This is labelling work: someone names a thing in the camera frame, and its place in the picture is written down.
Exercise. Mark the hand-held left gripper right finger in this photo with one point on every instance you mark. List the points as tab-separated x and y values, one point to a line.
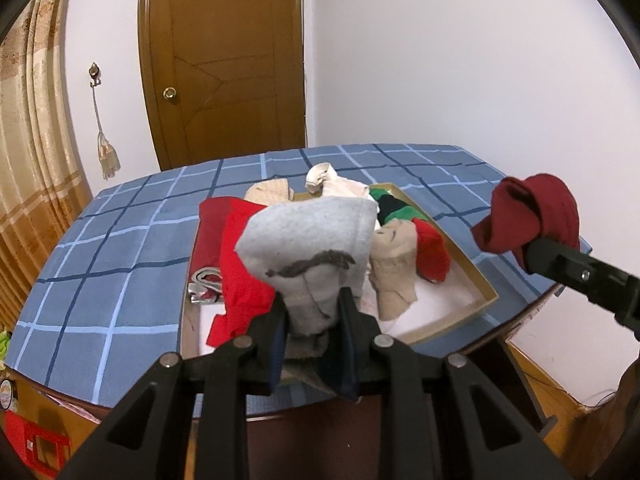
347	360

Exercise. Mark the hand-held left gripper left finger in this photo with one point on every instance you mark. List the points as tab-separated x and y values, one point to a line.
277	355

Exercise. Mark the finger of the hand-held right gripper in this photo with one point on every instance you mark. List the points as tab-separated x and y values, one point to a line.
575	272

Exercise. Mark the dark red sock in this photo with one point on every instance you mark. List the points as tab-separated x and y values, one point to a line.
525	210

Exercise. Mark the wooden drawer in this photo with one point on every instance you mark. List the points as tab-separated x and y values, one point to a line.
315	435

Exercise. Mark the bright red underwear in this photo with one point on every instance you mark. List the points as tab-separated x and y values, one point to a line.
240	270

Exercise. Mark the grey red striped underwear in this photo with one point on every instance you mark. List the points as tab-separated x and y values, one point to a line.
202	295

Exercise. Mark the beige sock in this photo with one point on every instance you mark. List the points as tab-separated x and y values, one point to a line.
395	260

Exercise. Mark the shallow gold cardboard box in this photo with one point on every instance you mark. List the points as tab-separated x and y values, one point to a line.
450	310

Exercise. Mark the grey sock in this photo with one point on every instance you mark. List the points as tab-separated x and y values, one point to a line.
310	240

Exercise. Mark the green and red sock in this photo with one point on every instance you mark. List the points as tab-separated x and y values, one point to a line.
432	255

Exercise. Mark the dark red underwear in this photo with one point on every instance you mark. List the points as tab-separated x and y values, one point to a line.
210	230

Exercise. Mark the green underwear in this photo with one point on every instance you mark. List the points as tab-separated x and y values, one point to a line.
395	210

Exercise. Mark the cream dotted underwear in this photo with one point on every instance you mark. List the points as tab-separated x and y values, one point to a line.
270	190

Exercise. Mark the white underwear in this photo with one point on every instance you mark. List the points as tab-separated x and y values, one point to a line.
340	187

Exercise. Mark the blue plaid tablecloth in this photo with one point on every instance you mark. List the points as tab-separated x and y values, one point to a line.
110	260

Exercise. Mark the pink patterned cloth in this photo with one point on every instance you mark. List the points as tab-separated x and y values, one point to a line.
80	409

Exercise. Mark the dark wooden dresser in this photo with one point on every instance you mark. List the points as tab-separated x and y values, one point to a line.
60	396

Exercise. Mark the beige tassel tieback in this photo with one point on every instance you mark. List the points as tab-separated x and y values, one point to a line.
107	155

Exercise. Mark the red box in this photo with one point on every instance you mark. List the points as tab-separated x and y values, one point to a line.
20	430

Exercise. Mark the green plastic bag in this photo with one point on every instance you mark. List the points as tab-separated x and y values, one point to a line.
3	344

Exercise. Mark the brass door knob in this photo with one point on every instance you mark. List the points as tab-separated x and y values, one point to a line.
170	93

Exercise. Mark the beige striped curtain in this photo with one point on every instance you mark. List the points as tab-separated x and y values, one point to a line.
35	160

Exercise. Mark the brown wooden door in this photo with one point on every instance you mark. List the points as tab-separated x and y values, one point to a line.
225	35

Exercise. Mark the metal wall hook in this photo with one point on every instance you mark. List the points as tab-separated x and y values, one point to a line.
93	72

